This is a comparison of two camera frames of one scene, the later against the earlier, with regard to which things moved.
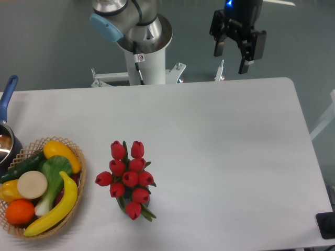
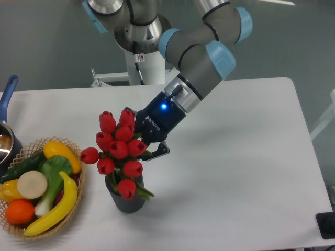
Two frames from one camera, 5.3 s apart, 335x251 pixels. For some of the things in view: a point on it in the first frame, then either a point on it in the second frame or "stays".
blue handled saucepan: x=11 y=147 stays
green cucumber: x=32 y=164 stays
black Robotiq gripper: x=237 y=19 → x=155 y=121
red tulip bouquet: x=129 y=182 → x=118 y=152
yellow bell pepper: x=52 y=148 stays
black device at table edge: x=326 y=224 stays
